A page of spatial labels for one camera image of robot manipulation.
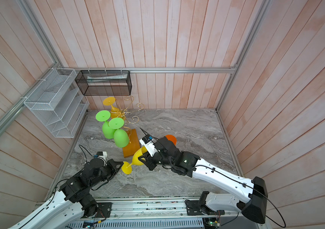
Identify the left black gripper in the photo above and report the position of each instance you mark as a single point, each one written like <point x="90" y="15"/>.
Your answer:
<point x="112" y="164"/>

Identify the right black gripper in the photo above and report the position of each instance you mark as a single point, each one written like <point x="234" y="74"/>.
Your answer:
<point x="150" y="160"/>

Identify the orange wine glass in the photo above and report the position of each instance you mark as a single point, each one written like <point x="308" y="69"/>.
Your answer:
<point x="172" y="139"/>

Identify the green wine glass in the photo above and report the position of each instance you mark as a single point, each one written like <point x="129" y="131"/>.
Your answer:
<point x="120" y="136"/>
<point x="104" y="116"/>

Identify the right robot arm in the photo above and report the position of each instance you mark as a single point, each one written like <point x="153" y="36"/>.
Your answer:
<point x="248" y="196"/>

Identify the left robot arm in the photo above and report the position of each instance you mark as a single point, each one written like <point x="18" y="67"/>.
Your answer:
<point x="73" y="199"/>

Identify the amber yellow wine glass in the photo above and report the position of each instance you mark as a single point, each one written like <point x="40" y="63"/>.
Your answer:
<point x="115" y="111"/>

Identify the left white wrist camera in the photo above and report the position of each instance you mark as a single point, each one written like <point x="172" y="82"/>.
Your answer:
<point x="101" y="155"/>

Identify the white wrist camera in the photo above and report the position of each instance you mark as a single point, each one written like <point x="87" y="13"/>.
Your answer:
<point x="148" y="142"/>
<point x="101" y="155"/>

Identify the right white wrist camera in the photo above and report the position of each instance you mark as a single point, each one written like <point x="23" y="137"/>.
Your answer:
<point x="148" y="142"/>

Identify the gold wire wine glass rack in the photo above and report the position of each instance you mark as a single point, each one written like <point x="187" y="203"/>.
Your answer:
<point x="130" y="119"/>

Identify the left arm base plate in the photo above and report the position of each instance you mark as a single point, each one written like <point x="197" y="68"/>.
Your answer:
<point x="99" y="210"/>

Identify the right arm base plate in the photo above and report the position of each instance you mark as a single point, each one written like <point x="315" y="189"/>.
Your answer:
<point x="194" y="208"/>

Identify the white mesh wall shelf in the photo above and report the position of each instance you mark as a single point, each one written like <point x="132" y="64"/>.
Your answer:
<point x="58" y="107"/>

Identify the black mesh wall basket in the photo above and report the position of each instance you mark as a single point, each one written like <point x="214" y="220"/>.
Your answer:
<point x="104" y="82"/>

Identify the aluminium frame rail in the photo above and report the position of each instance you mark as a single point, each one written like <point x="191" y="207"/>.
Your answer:
<point x="162" y="69"/>

